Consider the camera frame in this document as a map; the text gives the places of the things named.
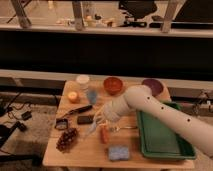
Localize purple bowl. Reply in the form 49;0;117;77
142;78;163;96

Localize orange fruit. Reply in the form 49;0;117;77
67;91;79;103

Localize black cables on floor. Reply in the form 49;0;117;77
0;91;34;148

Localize green plastic tray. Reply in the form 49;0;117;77
136;111;196;160

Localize black rectangular block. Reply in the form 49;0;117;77
77;115;94;125

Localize orange carrot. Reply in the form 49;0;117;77
100;125;109;144

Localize metal spoon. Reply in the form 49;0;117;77
109;126;138;132

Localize black handled knife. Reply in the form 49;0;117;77
61;105;93;118

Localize wooden table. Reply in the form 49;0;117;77
43;81;194;170

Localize small black framed dish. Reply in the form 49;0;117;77
55;119;68;130

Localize blue plastic cup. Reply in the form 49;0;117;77
86;89;97;105

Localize blue sponge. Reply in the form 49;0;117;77
108;145;130;161

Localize brown grape bunch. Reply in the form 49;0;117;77
56;128;78;152

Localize grey blue towel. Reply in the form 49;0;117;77
85;121;97;137

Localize red bowl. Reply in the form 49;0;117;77
103;77;123;95

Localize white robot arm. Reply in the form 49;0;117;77
94;85;213;158

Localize white lidded container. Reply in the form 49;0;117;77
76;74;90;91

